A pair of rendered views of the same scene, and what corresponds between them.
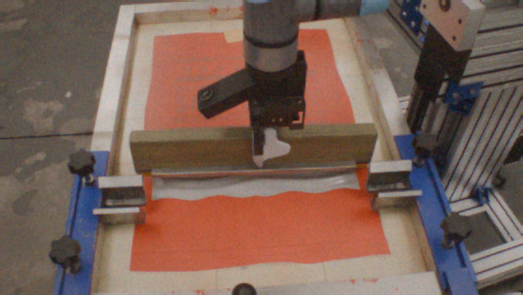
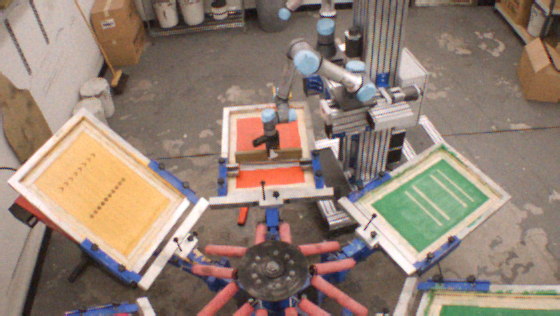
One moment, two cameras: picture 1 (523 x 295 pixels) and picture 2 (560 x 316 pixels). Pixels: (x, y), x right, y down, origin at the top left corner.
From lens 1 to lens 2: 189 cm
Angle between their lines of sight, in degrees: 3
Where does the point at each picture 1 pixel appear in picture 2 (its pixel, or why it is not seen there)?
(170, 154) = (245, 157)
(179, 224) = (248, 176)
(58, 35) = (174, 103)
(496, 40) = (340, 121)
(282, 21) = (270, 125)
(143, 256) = (239, 184)
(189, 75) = (249, 133)
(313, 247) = (284, 181)
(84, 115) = (195, 146)
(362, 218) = (299, 174)
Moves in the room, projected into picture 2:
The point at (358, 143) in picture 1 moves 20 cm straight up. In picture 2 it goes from (297, 153) to (296, 128)
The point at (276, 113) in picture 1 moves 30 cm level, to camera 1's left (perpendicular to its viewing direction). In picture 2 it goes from (272, 145) to (221, 147)
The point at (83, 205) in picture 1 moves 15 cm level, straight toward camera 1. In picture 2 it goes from (222, 172) to (233, 188)
